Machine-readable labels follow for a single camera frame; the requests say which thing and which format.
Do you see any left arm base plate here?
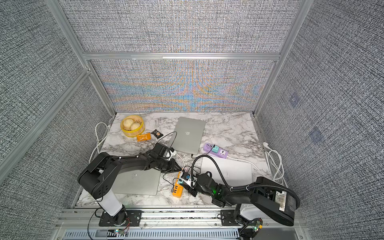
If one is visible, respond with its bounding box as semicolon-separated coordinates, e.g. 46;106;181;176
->
99;210;142;227

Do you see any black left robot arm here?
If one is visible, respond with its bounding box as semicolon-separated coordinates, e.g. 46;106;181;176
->
78;143;183;227

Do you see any orange snack packet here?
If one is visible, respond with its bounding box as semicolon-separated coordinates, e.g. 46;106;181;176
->
137;133;152;142

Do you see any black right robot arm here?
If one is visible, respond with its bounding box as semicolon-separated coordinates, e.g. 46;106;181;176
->
178;155;301;227

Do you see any left silver laptop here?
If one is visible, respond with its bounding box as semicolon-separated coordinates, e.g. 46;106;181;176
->
112;169;161;196

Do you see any steamed bun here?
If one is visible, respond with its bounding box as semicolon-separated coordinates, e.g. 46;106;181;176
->
130;123;141;131
123;118;135;129

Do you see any black snack packet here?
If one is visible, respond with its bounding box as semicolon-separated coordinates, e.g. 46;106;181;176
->
151;130;164;139

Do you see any right steamed bun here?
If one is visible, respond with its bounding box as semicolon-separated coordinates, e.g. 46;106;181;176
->
130;123;141;131

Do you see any rear grey laptop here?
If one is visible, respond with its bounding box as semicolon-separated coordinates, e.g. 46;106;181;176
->
168;117;206;155

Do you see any teal charger on purple strip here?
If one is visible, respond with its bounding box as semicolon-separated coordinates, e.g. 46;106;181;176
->
211;145;220;153

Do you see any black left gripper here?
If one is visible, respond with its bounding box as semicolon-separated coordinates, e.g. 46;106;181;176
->
156;158;183;175

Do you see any white vented cable duct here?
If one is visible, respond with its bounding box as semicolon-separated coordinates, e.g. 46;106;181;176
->
62;229;240;240

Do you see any right silver apple laptop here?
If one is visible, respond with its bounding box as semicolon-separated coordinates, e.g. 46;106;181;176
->
201;157;253;187

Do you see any yellow bamboo steamer basket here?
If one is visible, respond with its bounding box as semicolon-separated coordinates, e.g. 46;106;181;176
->
120;115;146;138

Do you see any left steamed bun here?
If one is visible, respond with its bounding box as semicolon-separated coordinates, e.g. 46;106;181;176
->
123;118;135;129

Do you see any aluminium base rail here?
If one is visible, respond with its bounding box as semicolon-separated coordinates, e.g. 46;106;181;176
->
55;206;310;230

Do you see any black cable to laptop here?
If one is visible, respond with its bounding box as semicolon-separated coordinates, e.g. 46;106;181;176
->
161;170;178;193
191;144;216;160
182;164;201;181

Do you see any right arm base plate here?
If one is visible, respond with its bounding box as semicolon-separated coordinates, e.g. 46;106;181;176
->
219;210;240;227

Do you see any purple power strip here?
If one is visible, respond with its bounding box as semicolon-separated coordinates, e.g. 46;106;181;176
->
203;143;228;159

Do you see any orange power strip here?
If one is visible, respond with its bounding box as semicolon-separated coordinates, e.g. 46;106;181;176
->
172;172;184;198

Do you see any white purple-strip power cord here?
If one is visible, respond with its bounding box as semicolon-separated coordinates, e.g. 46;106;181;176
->
226;142;287;188

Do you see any white orange-strip power cord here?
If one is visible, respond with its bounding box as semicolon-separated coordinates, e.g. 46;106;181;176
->
88;121;186;169

